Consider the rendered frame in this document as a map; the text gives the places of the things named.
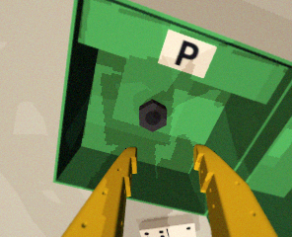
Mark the green rack of bins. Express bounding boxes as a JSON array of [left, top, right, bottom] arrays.
[[53, 0, 292, 237]]

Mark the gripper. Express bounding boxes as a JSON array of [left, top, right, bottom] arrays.
[[61, 144, 278, 237]]

